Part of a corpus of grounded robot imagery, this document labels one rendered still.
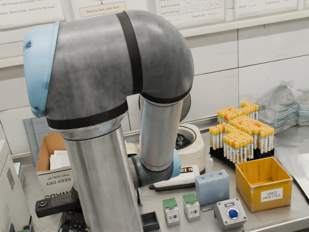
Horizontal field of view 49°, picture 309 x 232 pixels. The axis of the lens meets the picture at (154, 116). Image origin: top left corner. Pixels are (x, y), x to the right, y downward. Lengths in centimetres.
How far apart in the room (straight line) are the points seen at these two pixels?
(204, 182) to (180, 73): 64
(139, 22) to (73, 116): 15
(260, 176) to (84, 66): 90
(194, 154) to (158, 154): 53
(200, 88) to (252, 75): 25
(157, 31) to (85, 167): 21
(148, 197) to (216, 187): 25
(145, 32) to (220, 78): 113
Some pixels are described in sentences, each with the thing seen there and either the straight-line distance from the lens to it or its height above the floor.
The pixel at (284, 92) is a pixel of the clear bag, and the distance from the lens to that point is 157.
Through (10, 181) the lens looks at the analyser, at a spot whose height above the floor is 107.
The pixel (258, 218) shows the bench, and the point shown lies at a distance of 111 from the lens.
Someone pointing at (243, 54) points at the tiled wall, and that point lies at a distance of 157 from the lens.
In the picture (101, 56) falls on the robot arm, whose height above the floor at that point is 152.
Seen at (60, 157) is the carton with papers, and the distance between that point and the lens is 144.
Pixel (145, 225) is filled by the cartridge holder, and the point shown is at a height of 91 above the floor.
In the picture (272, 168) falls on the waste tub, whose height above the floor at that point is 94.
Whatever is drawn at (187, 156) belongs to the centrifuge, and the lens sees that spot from 122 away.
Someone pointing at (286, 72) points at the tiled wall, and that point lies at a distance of 171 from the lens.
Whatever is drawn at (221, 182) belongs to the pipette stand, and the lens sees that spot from 111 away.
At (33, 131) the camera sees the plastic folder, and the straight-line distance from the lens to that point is 151.
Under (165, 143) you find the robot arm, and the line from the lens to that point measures 66.
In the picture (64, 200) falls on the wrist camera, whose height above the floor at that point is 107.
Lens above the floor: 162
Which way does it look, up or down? 25 degrees down
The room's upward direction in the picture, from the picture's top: 7 degrees counter-clockwise
